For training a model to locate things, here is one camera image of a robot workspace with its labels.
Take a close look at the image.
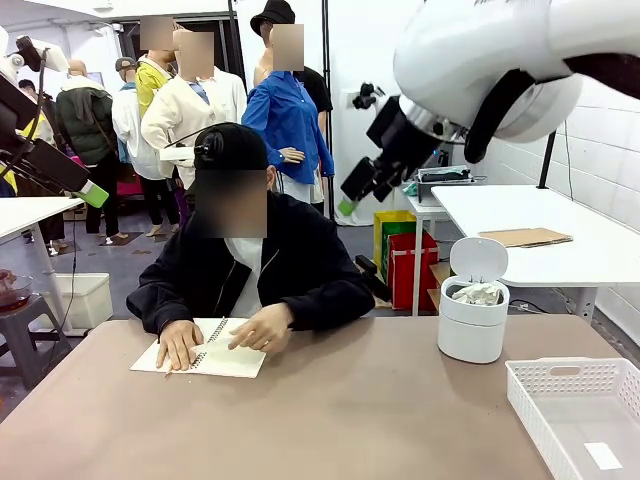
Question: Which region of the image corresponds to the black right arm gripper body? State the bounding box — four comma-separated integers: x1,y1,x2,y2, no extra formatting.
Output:
365,96,442,176

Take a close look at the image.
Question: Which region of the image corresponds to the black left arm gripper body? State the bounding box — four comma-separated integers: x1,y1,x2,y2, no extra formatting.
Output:
0,73,40,147

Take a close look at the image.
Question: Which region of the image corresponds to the white paper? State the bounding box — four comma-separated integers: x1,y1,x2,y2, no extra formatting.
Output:
451,281,505,307

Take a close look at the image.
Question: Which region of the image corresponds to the white spiral notebook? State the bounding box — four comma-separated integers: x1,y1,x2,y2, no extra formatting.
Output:
129,316,268,380

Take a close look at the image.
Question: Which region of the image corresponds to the person's right forearm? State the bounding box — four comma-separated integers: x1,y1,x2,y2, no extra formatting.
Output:
125,286,197,337

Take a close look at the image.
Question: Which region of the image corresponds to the person's left forearm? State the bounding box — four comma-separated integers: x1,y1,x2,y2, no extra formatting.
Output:
281,286,377,332

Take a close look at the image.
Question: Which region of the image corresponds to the person's left hand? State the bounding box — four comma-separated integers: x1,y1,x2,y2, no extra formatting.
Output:
227,301,295,357

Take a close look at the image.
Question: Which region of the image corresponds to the person's right hand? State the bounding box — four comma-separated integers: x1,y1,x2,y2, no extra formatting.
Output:
155,319,206,373

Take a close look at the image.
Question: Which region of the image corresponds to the white table with leg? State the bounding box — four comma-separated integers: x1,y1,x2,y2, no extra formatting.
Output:
0,195,87,338

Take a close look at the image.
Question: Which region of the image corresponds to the yellow bag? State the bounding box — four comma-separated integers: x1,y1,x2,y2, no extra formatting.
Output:
373,209,419,282

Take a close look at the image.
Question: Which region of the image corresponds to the thin black tripod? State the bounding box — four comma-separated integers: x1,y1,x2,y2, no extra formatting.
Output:
41,91,67,152

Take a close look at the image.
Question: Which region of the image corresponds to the small white side table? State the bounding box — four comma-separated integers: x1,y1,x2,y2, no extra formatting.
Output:
390,168,454,317

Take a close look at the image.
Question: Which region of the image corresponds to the dark green puffer mannequin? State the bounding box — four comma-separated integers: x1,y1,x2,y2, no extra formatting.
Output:
54,59,122,239

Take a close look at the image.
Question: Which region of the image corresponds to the grey tray with items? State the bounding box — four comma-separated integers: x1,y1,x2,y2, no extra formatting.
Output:
415,165,475,204

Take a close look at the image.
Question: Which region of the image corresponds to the magenta case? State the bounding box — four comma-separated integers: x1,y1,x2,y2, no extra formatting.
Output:
115,167,147,202

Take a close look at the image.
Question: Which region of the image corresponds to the white jacket capped mannequin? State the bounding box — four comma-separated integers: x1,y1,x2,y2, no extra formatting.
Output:
111,56,167,239

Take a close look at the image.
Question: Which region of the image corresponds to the blue shirt mannequin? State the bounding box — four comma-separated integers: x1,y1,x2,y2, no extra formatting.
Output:
241,24,337,207

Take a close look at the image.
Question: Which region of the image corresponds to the black t-shirt mannequin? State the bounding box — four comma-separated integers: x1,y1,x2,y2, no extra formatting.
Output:
294,64,335,211

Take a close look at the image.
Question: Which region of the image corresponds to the person in black jacket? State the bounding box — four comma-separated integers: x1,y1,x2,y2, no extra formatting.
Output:
125,123,377,373

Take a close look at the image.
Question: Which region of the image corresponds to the white cardigan mannequin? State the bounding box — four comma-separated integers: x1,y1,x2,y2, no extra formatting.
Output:
140,29,249,194

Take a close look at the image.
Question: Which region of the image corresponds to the glass bowl with red contents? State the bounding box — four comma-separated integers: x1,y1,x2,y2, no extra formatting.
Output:
0,268,36,314

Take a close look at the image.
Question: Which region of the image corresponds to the yellow shirt mannequin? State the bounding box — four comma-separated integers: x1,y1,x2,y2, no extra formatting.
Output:
134,14,177,119

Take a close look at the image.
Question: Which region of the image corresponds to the black light stand pole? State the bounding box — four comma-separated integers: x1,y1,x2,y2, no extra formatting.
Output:
321,0,337,222

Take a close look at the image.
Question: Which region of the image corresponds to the black baseball cap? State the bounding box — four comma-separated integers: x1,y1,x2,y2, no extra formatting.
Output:
191,122,271,174

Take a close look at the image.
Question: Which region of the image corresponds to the white storage bin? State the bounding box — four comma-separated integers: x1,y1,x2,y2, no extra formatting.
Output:
36,272,114,332

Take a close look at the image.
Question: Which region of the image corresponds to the brown cardboard sheet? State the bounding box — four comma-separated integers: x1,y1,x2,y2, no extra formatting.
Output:
478,227,575,250

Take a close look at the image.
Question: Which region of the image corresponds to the tall black tripod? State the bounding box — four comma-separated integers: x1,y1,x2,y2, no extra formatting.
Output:
535,124,562,191

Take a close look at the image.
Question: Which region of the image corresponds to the grey plastic stool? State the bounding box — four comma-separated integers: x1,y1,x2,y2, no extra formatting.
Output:
0,293,72,392

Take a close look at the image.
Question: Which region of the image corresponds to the white lidded trash bin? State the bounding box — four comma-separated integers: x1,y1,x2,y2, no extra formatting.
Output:
436,236,511,365

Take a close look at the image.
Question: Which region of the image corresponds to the black bucket hat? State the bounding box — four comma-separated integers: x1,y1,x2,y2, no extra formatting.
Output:
249,0,297,38

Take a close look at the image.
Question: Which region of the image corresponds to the large white table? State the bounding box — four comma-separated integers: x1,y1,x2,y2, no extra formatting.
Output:
430,184,640,322

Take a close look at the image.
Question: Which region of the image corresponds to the white perforated plastic basket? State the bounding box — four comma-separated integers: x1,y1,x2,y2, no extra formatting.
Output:
504,356,640,480

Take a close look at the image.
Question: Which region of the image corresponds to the white paper label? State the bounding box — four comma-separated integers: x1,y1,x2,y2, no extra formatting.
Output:
582,440,624,471

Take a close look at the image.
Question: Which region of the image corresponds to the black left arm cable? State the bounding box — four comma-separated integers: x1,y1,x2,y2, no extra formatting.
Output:
0,46,52,179

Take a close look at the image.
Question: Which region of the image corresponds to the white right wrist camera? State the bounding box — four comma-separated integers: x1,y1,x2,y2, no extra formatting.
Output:
340,81,388,113

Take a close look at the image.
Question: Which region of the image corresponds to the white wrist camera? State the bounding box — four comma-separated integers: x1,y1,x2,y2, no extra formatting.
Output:
340,81,388,113
15,34,70,75

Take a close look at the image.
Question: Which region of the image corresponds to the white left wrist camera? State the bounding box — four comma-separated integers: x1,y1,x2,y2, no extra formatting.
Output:
15,34,70,75

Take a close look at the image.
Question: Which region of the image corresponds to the white head-mounted camera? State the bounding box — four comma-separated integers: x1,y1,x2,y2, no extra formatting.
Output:
159,129,227,163

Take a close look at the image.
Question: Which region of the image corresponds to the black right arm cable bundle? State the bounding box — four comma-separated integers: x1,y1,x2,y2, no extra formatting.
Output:
463,51,640,166

